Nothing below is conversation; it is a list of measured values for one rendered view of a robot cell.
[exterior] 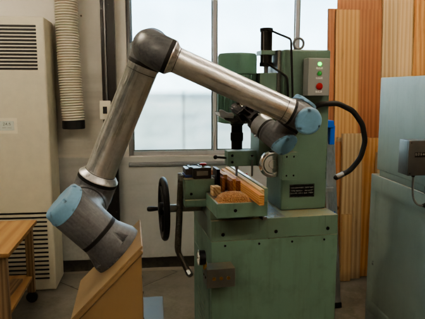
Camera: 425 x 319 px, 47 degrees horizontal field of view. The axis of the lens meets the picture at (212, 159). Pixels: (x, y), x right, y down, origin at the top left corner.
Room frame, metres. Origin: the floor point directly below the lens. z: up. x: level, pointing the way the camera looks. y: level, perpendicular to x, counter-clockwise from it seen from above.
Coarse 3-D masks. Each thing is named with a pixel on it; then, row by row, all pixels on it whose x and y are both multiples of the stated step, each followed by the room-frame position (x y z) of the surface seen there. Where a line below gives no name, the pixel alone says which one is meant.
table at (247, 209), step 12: (192, 204) 2.08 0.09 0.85; (204, 204) 2.09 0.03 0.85; (216, 204) 1.89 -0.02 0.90; (228, 204) 1.90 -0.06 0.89; (240, 204) 1.91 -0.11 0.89; (252, 204) 1.92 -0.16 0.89; (264, 204) 1.93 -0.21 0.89; (216, 216) 1.89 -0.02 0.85; (228, 216) 1.90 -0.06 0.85; (240, 216) 1.91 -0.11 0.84
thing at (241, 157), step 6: (228, 150) 2.24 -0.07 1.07; (234, 150) 2.24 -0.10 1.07; (240, 150) 2.24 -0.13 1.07; (246, 150) 2.24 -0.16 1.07; (252, 150) 2.24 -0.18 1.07; (228, 156) 2.20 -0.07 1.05; (234, 156) 2.21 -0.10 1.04; (240, 156) 2.21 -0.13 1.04; (246, 156) 2.22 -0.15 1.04; (228, 162) 2.20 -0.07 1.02; (234, 162) 2.21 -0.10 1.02; (240, 162) 2.21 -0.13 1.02; (246, 162) 2.22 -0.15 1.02
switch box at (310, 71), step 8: (304, 64) 2.18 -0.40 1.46; (312, 64) 2.13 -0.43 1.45; (328, 64) 2.15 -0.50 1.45; (304, 72) 2.17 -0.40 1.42; (312, 72) 2.13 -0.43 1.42; (328, 72) 2.15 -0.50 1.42; (304, 80) 2.17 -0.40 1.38; (312, 80) 2.13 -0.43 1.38; (320, 80) 2.14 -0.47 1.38; (328, 80) 2.15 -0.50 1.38; (304, 88) 2.17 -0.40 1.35; (312, 88) 2.13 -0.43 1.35; (328, 88) 2.15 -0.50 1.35
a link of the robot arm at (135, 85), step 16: (128, 64) 1.71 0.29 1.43; (128, 80) 1.70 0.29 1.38; (144, 80) 1.70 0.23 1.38; (128, 96) 1.70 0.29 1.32; (144, 96) 1.72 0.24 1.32; (112, 112) 1.72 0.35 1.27; (128, 112) 1.71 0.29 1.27; (112, 128) 1.71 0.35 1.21; (128, 128) 1.73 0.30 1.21; (96, 144) 1.75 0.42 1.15; (112, 144) 1.72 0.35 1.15; (96, 160) 1.73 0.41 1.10; (112, 160) 1.73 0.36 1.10; (80, 176) 1.74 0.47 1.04; (96, 176) 1.73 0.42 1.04; (112, 176) 1.76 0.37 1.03; (112, 192) 1.77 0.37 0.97
